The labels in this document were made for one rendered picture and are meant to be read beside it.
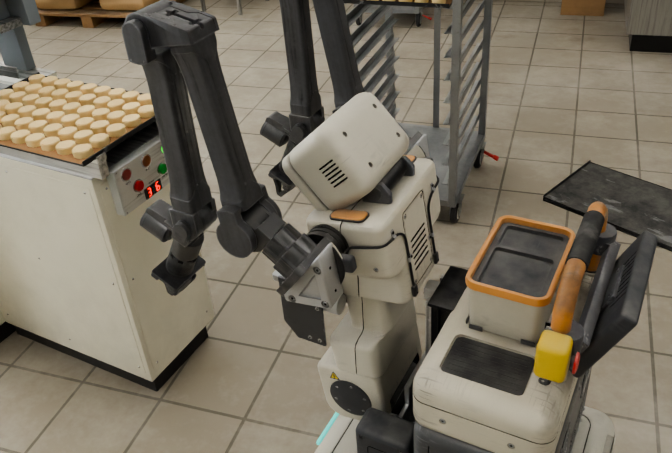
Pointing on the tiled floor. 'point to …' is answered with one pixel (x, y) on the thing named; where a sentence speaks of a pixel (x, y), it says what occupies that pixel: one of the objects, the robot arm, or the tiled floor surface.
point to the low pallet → (92, 16)
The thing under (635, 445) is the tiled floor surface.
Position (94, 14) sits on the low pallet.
